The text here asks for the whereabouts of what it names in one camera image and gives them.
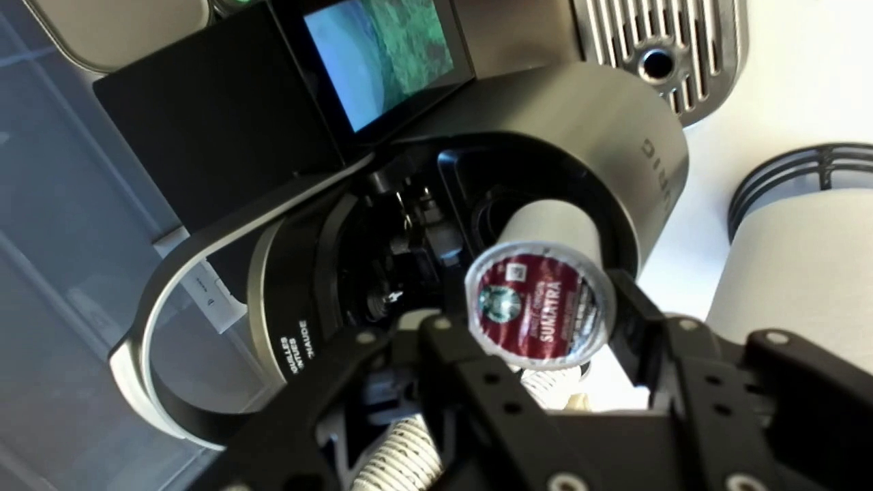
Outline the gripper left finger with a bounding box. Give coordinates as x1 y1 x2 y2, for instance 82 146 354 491
194 310 587 491

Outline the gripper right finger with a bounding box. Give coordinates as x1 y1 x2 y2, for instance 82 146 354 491
607 269 873 491

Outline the coffee pod with red foil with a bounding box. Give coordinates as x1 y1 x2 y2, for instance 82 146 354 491
465 199 618 372

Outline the black and silver coffeemaker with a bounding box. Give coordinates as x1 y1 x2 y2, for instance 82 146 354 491
24 0 751 452

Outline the white ribbed object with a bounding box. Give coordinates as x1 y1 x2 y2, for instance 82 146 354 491
351 365 591 491

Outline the white paper towel roll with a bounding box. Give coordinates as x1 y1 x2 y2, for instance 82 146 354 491
705 188 873 377

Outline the silver slotted drip tray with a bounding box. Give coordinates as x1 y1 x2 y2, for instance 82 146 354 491
572 0 750 128

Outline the coffeemaker lid with silver handle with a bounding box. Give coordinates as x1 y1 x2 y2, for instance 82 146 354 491
109 151 471 452

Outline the black wire towel holder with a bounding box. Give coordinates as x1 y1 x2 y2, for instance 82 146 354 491
726 142 873 241

